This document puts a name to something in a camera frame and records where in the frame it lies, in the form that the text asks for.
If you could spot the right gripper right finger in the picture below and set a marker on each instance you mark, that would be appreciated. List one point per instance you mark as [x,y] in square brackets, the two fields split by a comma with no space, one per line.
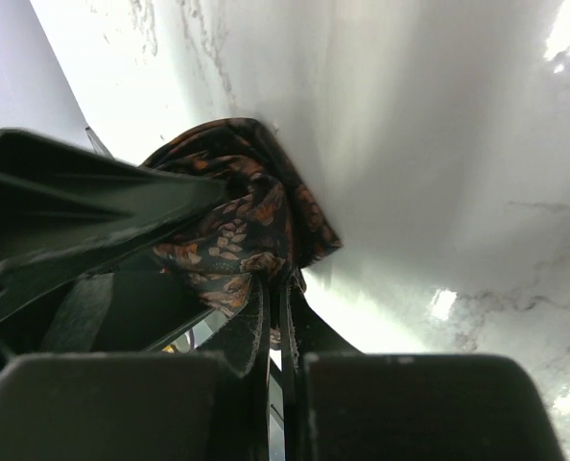
[342,404]

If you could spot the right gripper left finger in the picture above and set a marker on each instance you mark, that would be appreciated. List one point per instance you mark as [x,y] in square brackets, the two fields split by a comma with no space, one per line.
[209,404]

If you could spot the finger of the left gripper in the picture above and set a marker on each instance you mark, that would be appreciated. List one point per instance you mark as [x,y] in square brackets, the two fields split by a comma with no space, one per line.
[45,309]
[58,200]

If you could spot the dark paisley necktie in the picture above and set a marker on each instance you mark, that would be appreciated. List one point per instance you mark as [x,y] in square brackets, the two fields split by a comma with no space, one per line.
[270,225]

